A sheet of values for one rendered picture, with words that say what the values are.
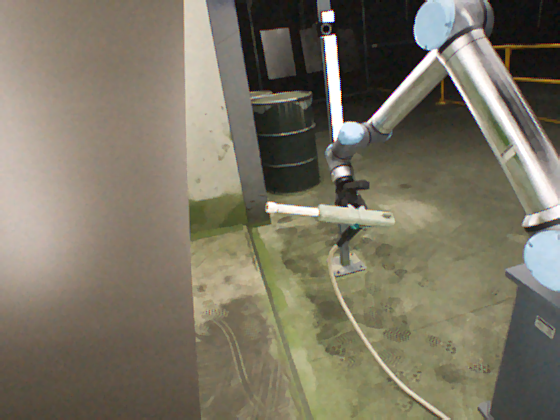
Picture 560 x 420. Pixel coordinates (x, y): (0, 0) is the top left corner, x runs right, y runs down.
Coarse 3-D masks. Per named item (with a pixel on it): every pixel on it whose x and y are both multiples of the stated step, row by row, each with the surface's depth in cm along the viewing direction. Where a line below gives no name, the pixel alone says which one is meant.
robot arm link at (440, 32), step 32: (448, 0) 76; (480, 0) 80; (416, 32) 84; (448, 32) 77; (480, 32) 76; (448, 64) 81; (480, 64) 75; (480, 96) 76; (512, 96) 73; (512, 128) 73; (512, 160) 74; (544, 160) 70; (544, 192) 70; (544, 224) 70; (544, 256) 70
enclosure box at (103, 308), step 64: (0, 0) 29; (64, 0) 30; (128, 0) 32; (0, 64) 31; (64, 64) 32; (128, 64) 34; (0, 128) 32; (64, 128) 34; (128, 128) 36; (0, 192) 34; (64, 192) 37; (128, 192) 39; (0, 256) 37; (64, 256) 39; (128, 256) 41; (0, 320) 39; (64, 320) 42; (128, 320) 45; (192, 320) 48; (0, 384) 42; (64, 384) 45; (128, 384) 48; (192, 384) 52
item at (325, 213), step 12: (276, 204) 111; (324, 216) 116; (336, 216) 117; (348, 216) 119; (360, 216) 121; (372, 216) 123; (384, 216) 125; (348, 228) 130; (360, 228) 127; (384, 228) 128; (348, 240) 134
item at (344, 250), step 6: (318, 0) 159; (324, 0) 158; (318, 6) 161; (324, 6) 159; (318, 12) 163; (324, 66) 173; (324, 72) 174; (330, 126) 185; (330, 132) 188; (330, 138) 190; (336, 198) 203; (336, 204) 205; (342, 228) 209; (342, 246) 214; (348, 246) 215; (342, 252) 215; (348, 252) 216; (342, 258) 217; (348, 258) 218; (342, 264) 220
